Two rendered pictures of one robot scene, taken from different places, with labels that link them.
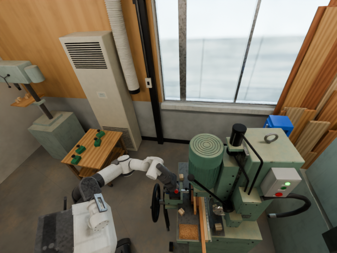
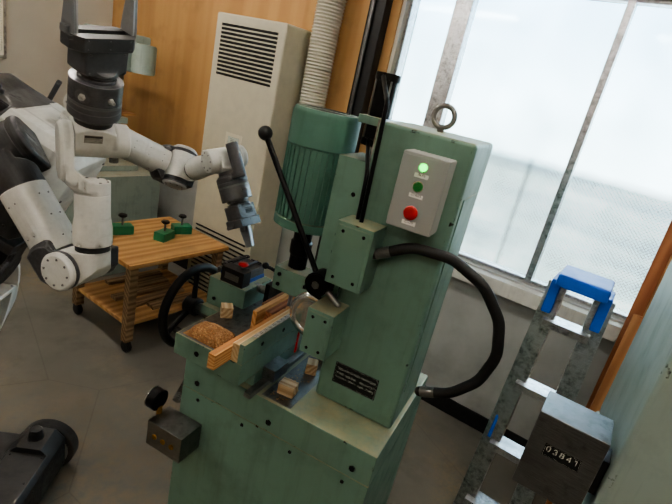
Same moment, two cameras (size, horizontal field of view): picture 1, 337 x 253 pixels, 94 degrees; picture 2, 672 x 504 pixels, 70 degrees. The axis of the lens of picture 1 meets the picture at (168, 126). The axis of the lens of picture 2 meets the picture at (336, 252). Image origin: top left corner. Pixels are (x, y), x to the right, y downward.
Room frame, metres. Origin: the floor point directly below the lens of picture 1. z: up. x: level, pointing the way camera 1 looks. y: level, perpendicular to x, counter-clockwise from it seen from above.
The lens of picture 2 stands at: (-0.67, -0.60, 1.58)
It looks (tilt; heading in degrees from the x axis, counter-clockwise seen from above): 19 degrees down; 15
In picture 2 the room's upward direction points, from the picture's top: 13 degrees clockwise
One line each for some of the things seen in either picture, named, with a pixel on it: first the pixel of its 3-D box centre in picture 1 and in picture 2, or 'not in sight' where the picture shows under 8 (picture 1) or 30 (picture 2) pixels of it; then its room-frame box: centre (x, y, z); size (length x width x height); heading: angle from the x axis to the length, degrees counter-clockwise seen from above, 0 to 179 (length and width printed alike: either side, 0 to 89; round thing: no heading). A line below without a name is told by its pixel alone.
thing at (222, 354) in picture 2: (199, 200); (282, 317); (0.50, -0.18, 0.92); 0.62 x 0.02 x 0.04; 173
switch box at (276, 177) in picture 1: (278, 182); (420, 192); (0.34, -0.48, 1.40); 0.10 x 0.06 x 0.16; 83
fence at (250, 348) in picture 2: (204, 193); (303, 314); (0.54, -0.22, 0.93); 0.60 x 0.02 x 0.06; 173
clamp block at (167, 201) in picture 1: (173, 193); (239, 290); (0.57, 0.00, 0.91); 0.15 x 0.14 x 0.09; 173
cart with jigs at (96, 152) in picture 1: (99, 155); (149, 270); (1.53, 1.07, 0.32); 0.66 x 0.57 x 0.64; 164
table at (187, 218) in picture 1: (184, 196); (259, 313); (0.56, -0.08, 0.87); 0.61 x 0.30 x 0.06; 173
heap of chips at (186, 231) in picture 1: (188, 231); (213, 331); (0.31, -0.07, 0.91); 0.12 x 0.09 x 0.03; 83
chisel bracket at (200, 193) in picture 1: (203, 190); (299, 284); (0.52, -0.20, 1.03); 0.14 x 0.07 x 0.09; 83
